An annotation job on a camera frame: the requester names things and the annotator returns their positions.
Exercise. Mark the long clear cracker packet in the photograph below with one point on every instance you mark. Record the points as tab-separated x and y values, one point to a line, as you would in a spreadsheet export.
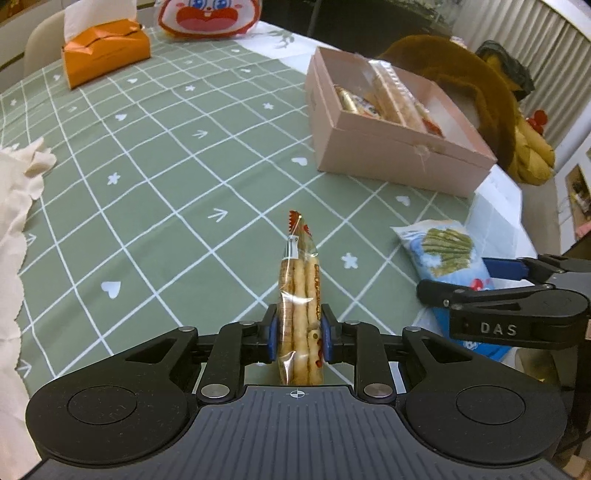
392	92

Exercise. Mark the grey curtain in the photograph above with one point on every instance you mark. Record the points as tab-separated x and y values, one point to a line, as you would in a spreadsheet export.
554	55

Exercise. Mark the clear biscuit stick packet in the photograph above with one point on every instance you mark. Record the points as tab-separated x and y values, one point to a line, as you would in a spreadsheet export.
300	295

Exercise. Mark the red white cartoon pillow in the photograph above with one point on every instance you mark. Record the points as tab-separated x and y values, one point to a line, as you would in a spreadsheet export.
207	21

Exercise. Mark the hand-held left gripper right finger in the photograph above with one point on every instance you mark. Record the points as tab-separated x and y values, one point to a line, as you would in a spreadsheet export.
327	337

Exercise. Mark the small yellow red packet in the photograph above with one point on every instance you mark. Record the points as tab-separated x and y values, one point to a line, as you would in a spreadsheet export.
346	99

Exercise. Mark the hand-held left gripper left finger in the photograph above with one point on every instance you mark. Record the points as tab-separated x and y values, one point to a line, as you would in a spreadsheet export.
273	334

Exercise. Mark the blue white snack packet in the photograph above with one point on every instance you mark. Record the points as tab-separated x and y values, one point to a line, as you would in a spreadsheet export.
443	249

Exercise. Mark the green checked tablecloth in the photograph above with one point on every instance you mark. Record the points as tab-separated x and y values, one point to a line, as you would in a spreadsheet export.
161	184

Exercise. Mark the cream cloth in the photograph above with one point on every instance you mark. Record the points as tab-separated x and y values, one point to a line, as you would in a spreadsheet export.
11	230

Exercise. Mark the yellow plush toy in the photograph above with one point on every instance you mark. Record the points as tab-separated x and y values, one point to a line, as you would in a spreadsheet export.
533	157

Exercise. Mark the white tissue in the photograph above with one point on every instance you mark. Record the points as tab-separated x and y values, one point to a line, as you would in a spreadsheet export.
92	16

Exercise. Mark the wooden shelf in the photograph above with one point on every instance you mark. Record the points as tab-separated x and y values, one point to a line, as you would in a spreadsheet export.
579	198

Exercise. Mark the red snack packet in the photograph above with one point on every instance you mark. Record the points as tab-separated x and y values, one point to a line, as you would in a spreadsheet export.
432	126

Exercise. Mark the pink cardboard box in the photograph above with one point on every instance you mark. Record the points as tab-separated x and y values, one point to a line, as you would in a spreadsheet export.
392	157

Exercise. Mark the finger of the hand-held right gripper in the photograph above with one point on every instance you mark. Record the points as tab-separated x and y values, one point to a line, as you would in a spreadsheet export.
443	294
508	268

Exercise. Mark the white chair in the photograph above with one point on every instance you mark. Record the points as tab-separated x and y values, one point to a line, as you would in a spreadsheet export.
41	41

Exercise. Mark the orange tissue box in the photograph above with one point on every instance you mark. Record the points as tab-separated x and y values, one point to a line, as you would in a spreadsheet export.
106	53

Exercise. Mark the brown plush toy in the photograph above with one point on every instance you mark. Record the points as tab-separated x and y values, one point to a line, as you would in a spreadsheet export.
461	69

